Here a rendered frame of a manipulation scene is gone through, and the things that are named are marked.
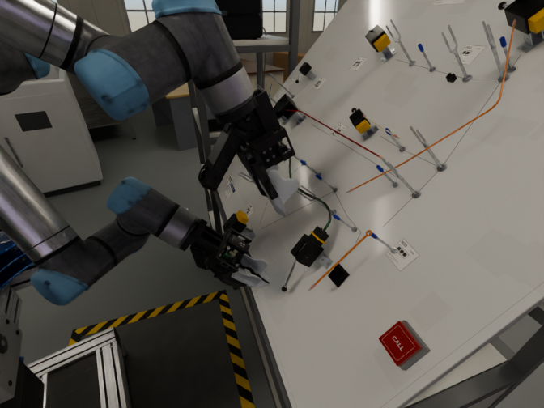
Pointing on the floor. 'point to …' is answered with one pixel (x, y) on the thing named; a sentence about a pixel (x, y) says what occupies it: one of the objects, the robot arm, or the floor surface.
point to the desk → (177, 116)
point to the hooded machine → (49, 135)
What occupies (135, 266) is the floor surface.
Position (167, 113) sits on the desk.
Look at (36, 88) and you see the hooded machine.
